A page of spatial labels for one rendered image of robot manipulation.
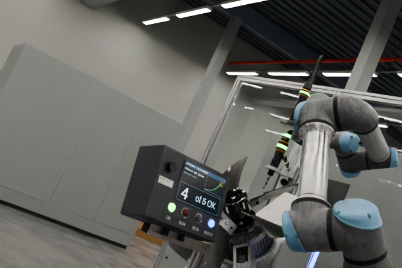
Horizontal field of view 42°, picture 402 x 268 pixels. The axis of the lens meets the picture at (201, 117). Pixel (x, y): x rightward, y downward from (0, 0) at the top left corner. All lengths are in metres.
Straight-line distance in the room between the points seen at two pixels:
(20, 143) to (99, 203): 1.40
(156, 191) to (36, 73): 6.12
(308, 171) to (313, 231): 0.20
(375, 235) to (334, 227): 0.10
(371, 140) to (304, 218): 0.49
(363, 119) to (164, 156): 0.69
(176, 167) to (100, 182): 6.37
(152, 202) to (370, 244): 0.57
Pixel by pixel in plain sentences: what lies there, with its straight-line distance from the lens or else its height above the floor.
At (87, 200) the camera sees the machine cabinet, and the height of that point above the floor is 0.45.
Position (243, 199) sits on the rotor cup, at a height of 1.23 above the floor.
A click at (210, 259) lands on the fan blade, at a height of 0.97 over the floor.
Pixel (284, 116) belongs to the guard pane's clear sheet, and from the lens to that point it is 3.30.
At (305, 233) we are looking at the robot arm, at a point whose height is 1.20.
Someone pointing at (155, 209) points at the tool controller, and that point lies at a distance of 1.34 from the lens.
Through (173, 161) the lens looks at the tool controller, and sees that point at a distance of 1.36.
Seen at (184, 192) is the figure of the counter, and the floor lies 1.16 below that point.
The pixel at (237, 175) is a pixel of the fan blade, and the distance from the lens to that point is 2.42.
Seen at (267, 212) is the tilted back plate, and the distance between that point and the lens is 2.60.
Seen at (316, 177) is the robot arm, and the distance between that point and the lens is 1.59.
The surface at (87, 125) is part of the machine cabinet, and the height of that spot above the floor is 1.41.
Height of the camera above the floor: 1.17
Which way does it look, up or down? 8 degrees up
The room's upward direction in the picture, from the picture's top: 24 degrees clockwise
